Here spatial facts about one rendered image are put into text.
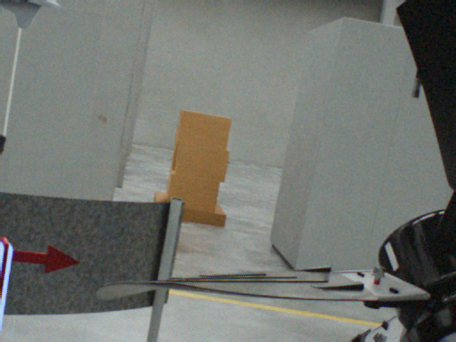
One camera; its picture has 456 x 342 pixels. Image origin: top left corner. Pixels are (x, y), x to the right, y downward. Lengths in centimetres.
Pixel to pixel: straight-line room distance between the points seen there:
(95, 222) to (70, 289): 24
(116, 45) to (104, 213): 245
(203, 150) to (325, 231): 236
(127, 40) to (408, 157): 303
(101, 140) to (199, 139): 388
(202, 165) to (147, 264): 599
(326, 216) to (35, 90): 272
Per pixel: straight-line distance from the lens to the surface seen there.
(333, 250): 699
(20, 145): 680
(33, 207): 254
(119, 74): 499
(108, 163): 501
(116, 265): 277
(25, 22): 130
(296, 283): 70
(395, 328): 87
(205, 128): 879
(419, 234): 80
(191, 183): 884
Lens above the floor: 132
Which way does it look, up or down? 7 degrees down
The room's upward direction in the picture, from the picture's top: 10 degrees clockwise
